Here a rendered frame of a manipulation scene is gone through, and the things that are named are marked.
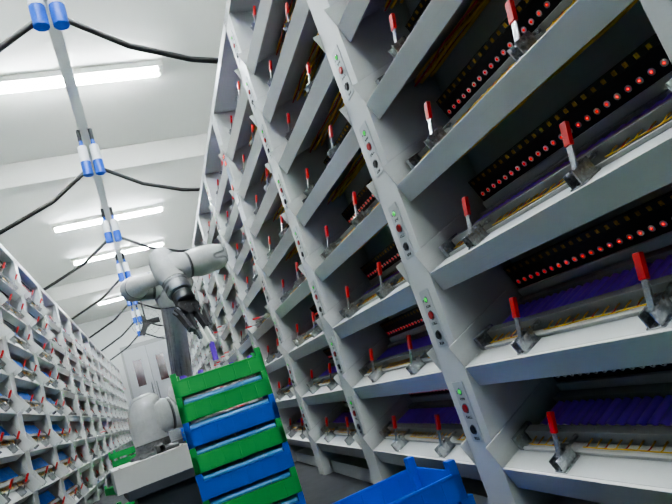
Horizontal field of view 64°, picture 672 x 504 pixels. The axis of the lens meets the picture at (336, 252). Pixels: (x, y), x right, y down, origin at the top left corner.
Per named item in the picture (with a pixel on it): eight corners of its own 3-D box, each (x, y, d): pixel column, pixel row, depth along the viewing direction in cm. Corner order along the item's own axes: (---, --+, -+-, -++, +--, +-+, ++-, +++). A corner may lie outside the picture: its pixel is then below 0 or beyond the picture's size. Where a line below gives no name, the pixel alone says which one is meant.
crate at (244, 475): (202, 502, 164) (195, 475, 166) (203, 492, 183) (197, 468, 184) (295, 465, 173) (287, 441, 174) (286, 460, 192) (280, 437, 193)
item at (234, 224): (241, 206, 260) (223, 184, 261) (228, 244, 316) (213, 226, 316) (273, 185, 269) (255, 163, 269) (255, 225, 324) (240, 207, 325)
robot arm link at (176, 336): (165, 424, 262) (208, 409, 275) (176, 435, 249) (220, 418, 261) (140, 270, 253) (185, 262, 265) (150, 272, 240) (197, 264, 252)
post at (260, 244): (325, 475, 226) (211, 107, 261) (319, 473, 235) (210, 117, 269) (367, 457, 234) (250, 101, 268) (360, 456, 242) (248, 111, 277)
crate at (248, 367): (175, 399, 170) (169, 375, 172) (179, 400, 189) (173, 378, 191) (266, 369, 179) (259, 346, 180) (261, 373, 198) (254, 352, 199)
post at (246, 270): (290, 463, 290) (202, 169, 325) (286, 462, 299) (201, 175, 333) (324, 450, 297) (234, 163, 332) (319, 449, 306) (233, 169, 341)
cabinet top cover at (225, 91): (228, 13, 196) (226, 5, 197) (197, 219, 397) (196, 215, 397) (280, 9, 203) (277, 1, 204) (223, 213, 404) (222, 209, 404)
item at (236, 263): (252, 243, 257) (234, 221, 257) (237, 275, 312) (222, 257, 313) (284, 221, 265) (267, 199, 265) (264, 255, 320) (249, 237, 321)
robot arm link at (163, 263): (161, 276, 188) (195, 266, 195) (143, 246, 195) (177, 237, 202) (159, 295, 195) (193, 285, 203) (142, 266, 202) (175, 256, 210)
